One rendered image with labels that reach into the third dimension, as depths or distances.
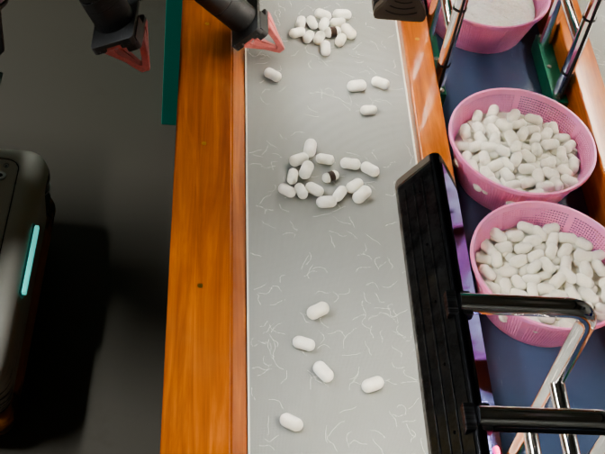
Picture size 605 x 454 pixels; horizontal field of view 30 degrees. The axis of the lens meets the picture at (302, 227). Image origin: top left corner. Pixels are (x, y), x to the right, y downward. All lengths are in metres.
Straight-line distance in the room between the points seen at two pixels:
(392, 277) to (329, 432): 0.31
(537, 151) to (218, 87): 0.58
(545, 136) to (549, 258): 0.28
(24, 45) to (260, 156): 1.45
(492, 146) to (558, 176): 0.13
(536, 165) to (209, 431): 0.82
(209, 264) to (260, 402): 0.24
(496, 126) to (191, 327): 0.74
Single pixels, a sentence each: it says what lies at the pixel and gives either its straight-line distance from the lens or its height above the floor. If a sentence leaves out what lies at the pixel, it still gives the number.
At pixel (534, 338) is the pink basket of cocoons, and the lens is 1.81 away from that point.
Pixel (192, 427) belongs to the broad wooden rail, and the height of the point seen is 0.76.
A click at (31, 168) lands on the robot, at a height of 0.28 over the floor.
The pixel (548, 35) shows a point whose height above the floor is 0.74.
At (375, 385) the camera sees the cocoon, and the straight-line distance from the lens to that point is 1.63.
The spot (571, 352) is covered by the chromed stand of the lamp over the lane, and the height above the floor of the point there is 1.03.
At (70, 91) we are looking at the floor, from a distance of 3.10.
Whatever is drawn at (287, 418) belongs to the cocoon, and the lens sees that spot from 1.58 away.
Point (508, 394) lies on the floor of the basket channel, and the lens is 1.78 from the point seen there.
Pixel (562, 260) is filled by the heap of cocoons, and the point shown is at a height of 0.74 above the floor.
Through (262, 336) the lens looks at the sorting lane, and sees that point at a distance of 1.67.
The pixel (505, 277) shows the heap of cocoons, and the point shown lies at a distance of 1.83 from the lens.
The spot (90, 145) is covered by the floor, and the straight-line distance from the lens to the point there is 2.95.
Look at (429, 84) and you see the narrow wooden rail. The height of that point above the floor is 0.76.
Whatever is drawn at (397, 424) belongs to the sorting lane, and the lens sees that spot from 1.62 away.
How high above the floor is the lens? 2.10
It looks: 49 degrees down
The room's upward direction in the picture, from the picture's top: 11 degrees clockwise
